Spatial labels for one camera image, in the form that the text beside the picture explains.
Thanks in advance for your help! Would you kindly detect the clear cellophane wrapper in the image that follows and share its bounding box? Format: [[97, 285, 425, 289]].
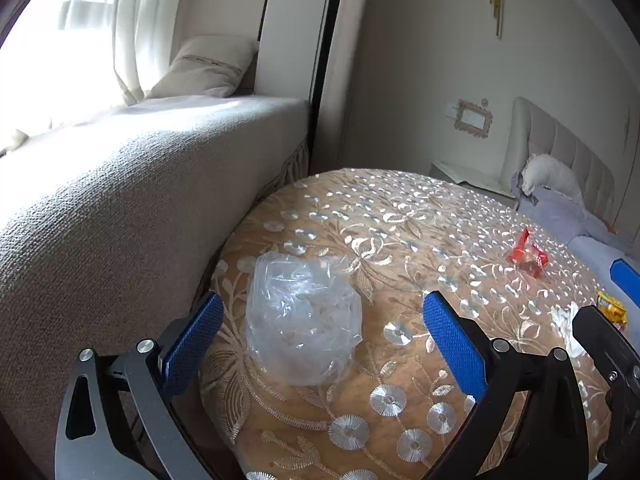
[[550, 302, 585, 357]]

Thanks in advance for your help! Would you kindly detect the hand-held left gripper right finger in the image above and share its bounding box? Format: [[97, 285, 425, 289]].
[[422, 291, 591, 480]]

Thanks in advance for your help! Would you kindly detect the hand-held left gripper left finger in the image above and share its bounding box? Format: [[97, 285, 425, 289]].
[[54, 291, 224, 480]]

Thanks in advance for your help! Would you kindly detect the beige cushion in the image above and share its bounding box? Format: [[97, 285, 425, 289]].
[[147, 35, 260, 99]]

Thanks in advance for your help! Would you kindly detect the long gold wall lamp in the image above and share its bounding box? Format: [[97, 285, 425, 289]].
[[489, 0, 505, 40]]

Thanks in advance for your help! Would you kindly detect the framed wall switch panel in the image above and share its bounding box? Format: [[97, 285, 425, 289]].
[[452, 101, 493, 138]]

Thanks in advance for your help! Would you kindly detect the beige window seat cover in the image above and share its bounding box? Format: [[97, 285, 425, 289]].
[[0, 95, 311, 436]]

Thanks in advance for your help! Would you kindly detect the round embroidered table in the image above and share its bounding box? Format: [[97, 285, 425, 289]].
[[200, 167, 613, 480]]

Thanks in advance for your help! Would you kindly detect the white sheer curtain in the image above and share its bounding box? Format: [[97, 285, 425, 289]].
[[0, 0, 191, 151]]

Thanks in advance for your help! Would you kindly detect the white nightstand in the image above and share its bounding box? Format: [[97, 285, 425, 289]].
[[430, 161, 521, 211]]

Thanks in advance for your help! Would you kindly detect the beige tufted headboard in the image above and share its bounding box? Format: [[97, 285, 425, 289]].
[[501, 96, 616, 226]]

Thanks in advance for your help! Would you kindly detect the yellow snack wrapper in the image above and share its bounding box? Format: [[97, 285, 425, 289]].
[[597, 291, 628, 329]]

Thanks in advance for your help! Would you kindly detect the white fluffy pillow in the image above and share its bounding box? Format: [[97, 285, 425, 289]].
[[520, 154, 585, 206]]

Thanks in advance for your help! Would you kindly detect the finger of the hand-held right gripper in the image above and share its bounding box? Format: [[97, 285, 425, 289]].
[[572, 305, 640, 378], [611, 258, 640, 308]]

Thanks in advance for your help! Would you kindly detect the red snack wrapper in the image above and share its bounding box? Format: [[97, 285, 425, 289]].
[[506, 228, 550, 278]]

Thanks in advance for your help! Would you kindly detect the clear plastic bag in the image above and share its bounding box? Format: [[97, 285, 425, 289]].
[[245, 254, 363, 387]]

